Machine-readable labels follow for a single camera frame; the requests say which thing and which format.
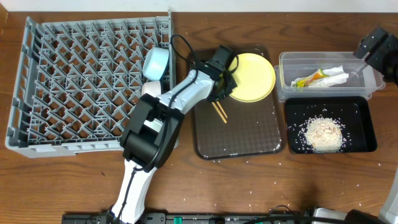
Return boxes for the wooden chopstick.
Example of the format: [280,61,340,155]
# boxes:
[215,101,228,119]
[211,101,228,123]

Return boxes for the yellow plate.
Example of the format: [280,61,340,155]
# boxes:
[228,53,275,103]

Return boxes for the white tissue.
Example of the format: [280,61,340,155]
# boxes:
[298,65,349,88]

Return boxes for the green orange snack wrapper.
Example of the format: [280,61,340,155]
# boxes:
[291,69,329,87]

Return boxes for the pink white bowl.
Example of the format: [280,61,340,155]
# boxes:
[141,80,162,97]

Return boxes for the light blue bowl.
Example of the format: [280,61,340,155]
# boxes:
[142,47,170,81]

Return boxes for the rice food scraps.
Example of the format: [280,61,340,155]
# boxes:
[287,116,347,154]

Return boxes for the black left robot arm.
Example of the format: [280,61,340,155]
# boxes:
[110,59,239,223]

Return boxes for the black waste tray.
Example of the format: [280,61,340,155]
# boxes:
[285,96,377,154]

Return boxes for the clear plastic waste bin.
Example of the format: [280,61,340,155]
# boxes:
[274,52,386,102]

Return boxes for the grey plastic dishwasher rack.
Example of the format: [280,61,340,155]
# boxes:
[5,14,174,158]

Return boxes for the dark brown serving tray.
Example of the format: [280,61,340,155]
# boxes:
[185,43,287,161]

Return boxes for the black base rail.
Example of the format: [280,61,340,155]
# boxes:
[61,212,315,224]

